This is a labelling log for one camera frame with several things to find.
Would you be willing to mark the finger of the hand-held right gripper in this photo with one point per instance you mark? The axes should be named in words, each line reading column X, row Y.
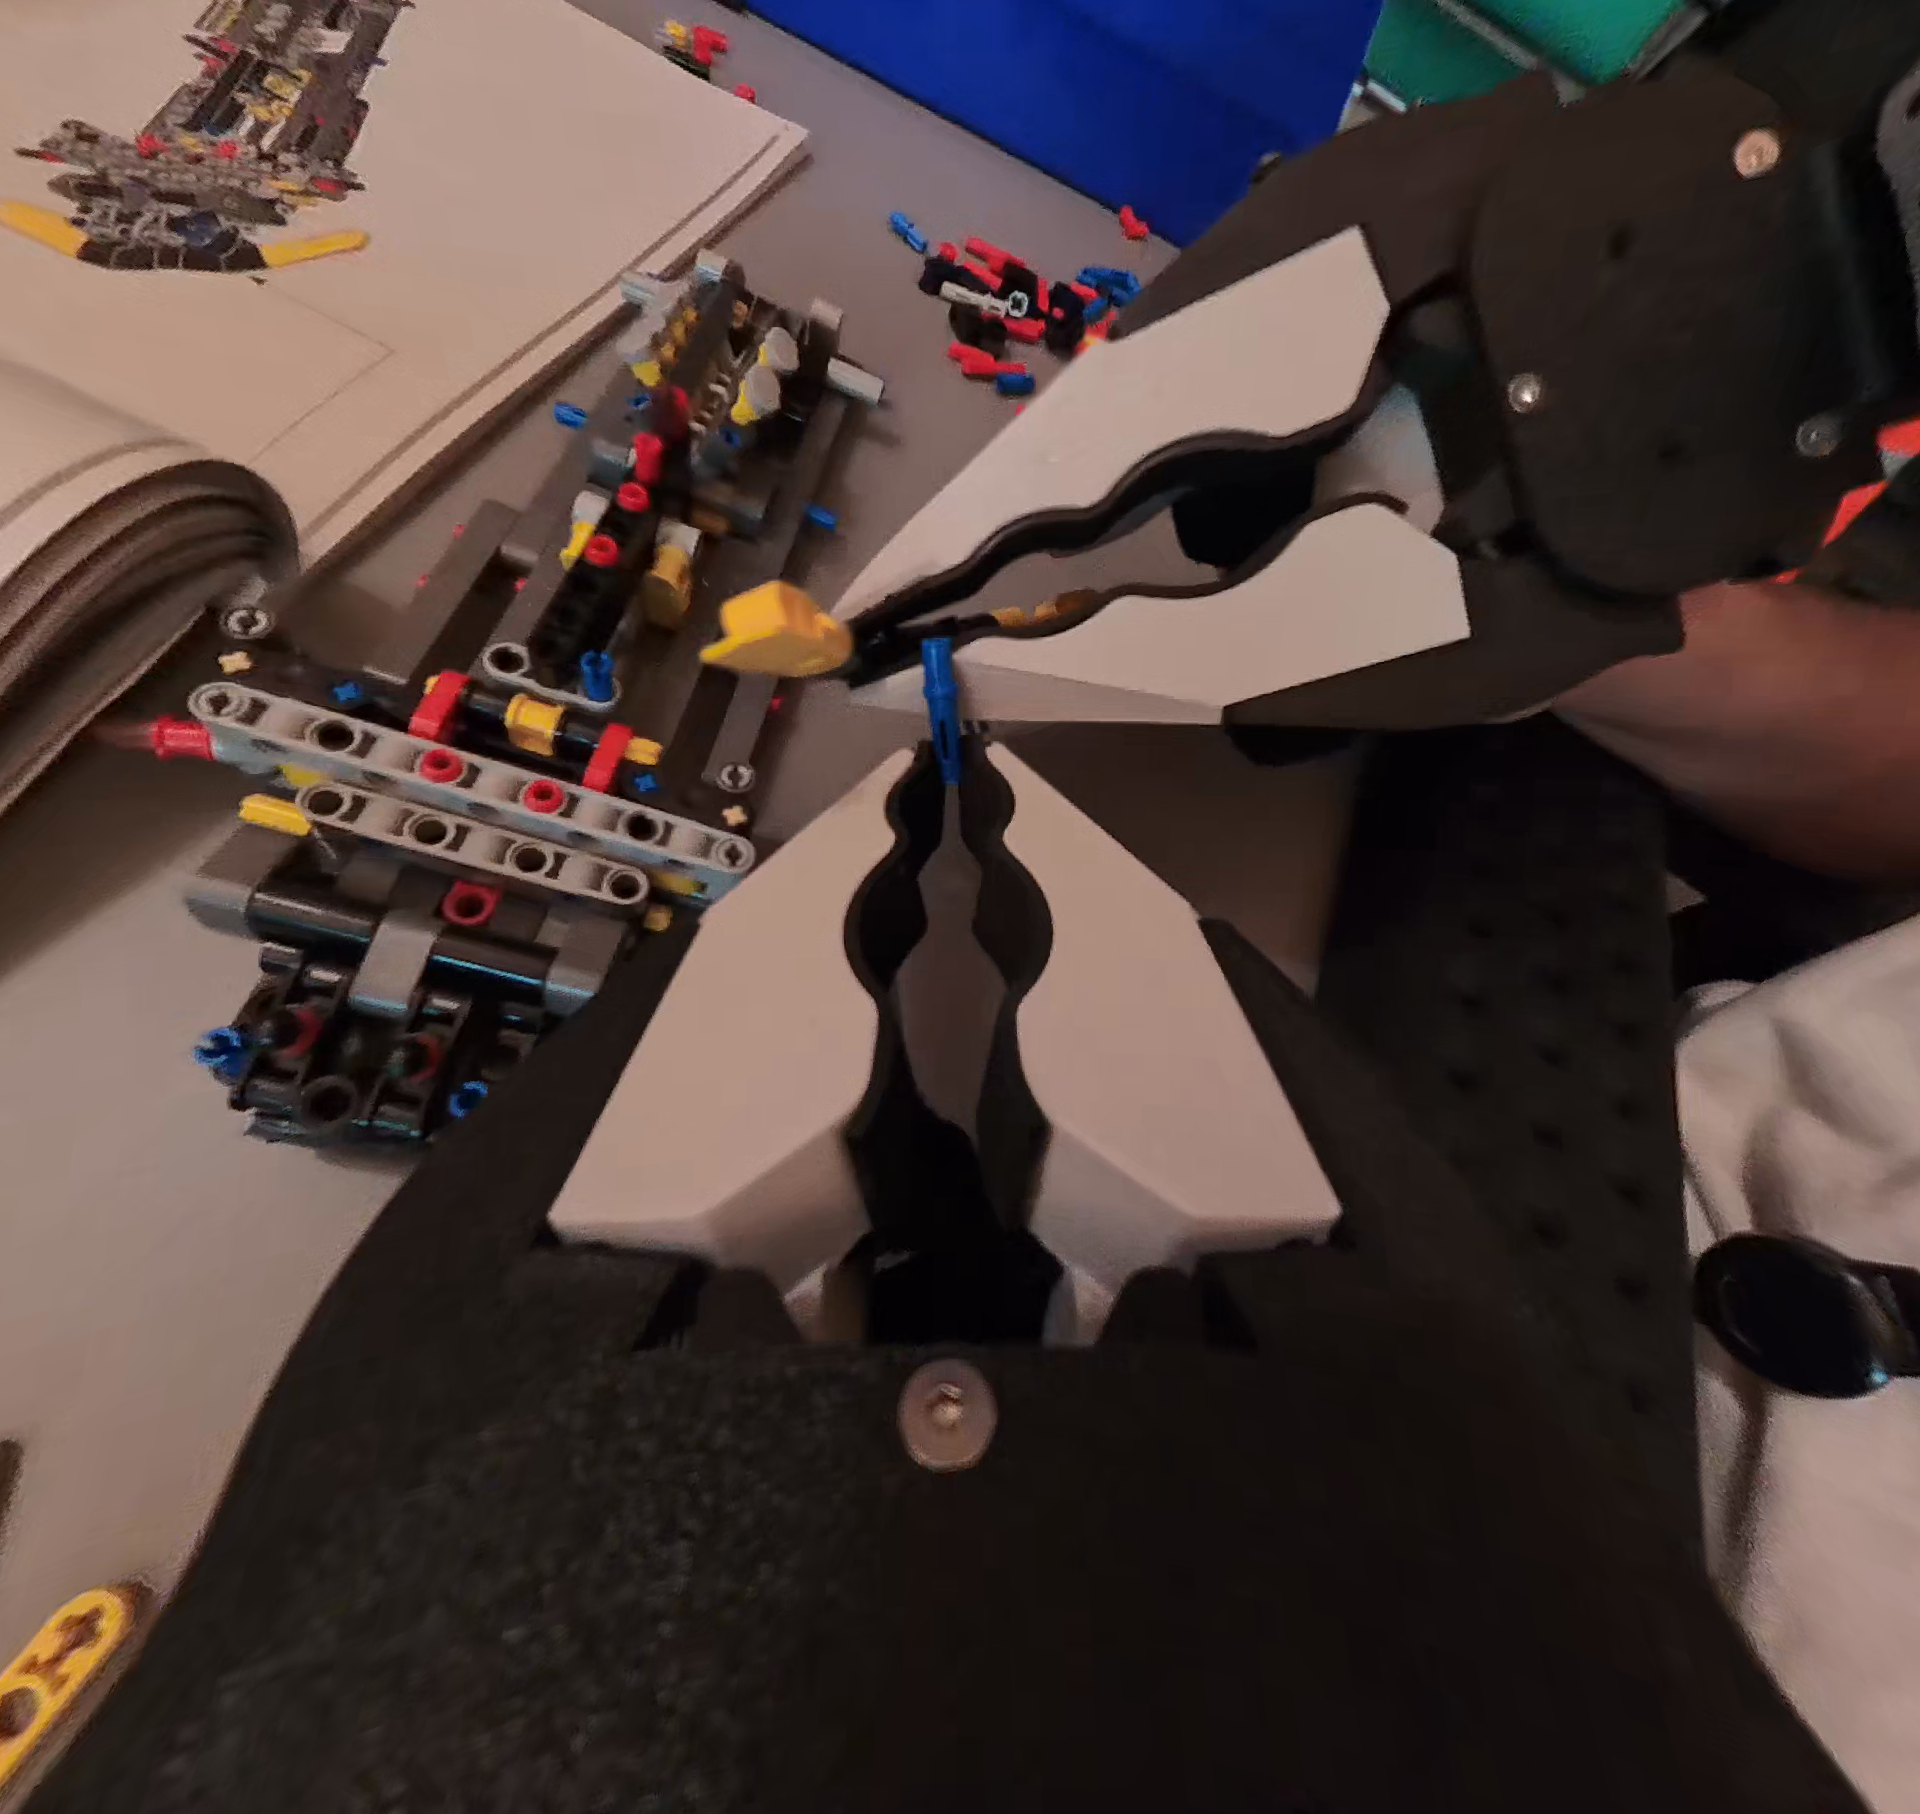
column 1277, row 624
column 1184, row 370

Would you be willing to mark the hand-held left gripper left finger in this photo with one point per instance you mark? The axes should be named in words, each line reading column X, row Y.
column 716, row 1078

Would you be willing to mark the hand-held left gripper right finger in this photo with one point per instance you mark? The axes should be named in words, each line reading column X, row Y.
column 1172, row 1078

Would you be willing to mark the small yellow lego piece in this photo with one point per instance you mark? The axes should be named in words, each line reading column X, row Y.
column 1045, row 612

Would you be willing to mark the blue lego pin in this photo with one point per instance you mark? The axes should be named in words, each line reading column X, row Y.
column 942, row 703

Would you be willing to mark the lego car chassis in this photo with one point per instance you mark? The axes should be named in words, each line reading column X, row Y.
column 526, row 735

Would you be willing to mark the person's right forearm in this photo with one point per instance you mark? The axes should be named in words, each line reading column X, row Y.
column 1766, row 735

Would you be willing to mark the pile of red blue lego pins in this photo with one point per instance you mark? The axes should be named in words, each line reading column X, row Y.
column 1017, row 306

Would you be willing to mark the pile of yellow lego pieces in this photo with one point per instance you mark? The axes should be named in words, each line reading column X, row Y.
column 58, row 1666

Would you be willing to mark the blue plastic bin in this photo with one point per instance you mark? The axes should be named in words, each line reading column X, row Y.
column 1017, row 12

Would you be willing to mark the instruction booklet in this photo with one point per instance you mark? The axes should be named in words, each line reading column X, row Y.
column 450, row 198

